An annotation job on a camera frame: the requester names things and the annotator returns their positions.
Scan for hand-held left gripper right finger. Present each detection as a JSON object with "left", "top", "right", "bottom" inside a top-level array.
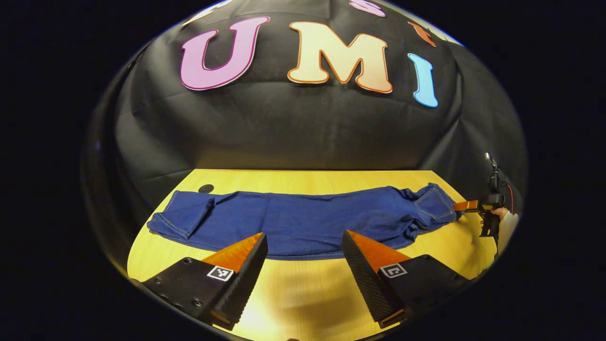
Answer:
[{"left": 341, "top": 230, "right": 474, "bottom": 329}]

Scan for black backdrop cloth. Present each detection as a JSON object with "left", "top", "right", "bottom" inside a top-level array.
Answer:
[{"left": 80, "top": 0, "right": 528, "bottom": 285}]

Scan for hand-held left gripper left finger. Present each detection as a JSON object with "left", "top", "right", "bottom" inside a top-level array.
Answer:
[{"left": 130, "top": 232, "right": 269, "bottom": 331}]

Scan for blue denim jeans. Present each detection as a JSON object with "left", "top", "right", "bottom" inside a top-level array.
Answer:
[{"left": 147, "top": 183, "right": 463, "bottom": 261}]

